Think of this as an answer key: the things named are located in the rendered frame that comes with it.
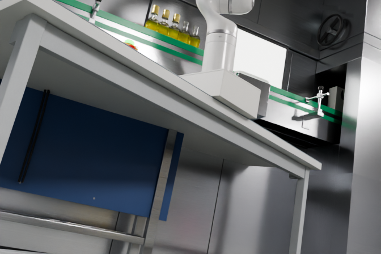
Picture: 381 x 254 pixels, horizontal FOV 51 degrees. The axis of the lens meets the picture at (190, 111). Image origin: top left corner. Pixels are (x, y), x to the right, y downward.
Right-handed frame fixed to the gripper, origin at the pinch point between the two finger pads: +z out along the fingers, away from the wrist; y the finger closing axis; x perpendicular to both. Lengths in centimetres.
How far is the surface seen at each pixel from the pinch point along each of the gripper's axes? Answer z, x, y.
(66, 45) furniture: 68, 49, 63
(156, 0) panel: -7.3, -42.0, 22.8
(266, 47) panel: -7, -42, -49
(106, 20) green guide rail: 26, -17, 48
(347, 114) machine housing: 28, -15, -90
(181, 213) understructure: 98, -45, -16
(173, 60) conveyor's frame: 33.8, -14.5, 15.2
